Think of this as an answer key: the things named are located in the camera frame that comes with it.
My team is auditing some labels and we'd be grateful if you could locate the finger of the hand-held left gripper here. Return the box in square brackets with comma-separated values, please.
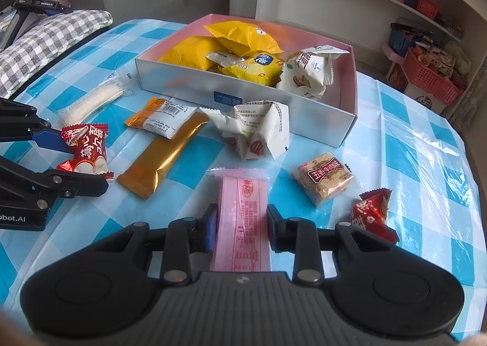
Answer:
[0, 155, 110, 210]
[0, 98, 74, 155]

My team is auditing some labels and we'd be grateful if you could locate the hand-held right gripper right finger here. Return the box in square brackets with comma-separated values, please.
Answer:
[265, 204, 389, 287]

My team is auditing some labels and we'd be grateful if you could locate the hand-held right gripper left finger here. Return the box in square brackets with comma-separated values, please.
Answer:
[95, 204, 219, 286]

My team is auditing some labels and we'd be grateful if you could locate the pink wafer packet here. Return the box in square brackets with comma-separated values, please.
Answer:
[205, 167, 272, 274]

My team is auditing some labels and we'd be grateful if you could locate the red candy packet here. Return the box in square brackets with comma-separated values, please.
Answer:
[56, 123, 115, 182]
[350, 188, 400, 244]

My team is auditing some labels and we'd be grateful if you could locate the silver box with pink inside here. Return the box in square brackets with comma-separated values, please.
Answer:
[135, 13, 359, 148]

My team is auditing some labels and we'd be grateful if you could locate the white nut print snack bag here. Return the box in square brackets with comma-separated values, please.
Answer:
[276, 45, 351, 102]

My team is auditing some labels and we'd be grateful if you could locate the yellow packet with blue circle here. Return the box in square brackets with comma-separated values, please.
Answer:
[218, 51, 285, 88]

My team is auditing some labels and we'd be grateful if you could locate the large plain yellow snack packet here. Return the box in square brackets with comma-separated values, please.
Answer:
[157, 35, 226, 73]

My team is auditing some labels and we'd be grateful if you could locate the small white gold packet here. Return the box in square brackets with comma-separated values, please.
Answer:
[206, 51, 237, 73]

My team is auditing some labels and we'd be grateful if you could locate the yellow snack packet white label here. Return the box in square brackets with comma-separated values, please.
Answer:
[203, 20, 285, 62]

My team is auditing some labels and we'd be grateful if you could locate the clear packet white rice cracker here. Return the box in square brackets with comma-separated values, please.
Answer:
[57, 71, 132, 127]

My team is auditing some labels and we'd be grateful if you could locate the clear packet brown cake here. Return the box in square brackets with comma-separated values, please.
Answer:
[291, 151, 357, 210]

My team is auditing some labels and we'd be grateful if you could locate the gold foil snack bar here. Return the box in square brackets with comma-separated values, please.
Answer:
[116, 111, 211, 201]

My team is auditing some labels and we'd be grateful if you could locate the crumpled white nut print bag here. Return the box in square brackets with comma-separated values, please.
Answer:
[200, 99, 291, 162]

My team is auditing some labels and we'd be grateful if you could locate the grey white checkered pillow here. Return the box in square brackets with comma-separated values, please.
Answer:
[0, 9, 114, 98]

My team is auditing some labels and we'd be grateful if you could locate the orange packet white label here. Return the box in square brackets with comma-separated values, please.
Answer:
[124, 97, 199, 140]

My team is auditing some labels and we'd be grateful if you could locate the black tripod stand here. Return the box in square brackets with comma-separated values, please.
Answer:
[0, 0, 72, 50]

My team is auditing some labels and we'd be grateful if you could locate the blue white checkered tablecloth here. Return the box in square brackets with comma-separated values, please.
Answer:
[0, 19, 481, 331]

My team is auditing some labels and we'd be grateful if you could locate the white printed box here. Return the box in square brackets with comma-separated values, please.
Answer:
[403, 84, 448, 115]

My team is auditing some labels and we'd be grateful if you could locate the pink plastic tray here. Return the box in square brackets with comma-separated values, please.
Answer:
[380, 42, 408, 65]

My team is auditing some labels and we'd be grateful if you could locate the large red plastic basket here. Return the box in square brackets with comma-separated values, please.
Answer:
[402, 49, 464, 105]

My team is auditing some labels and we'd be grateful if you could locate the blue storage box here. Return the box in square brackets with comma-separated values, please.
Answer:
[387, 25, 418, 58]

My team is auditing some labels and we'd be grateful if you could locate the cream plush toy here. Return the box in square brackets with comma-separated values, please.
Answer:
[444, 39, 473, 77]

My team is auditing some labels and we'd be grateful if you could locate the small red basket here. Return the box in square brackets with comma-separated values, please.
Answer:
[415, 0, 442, 21]

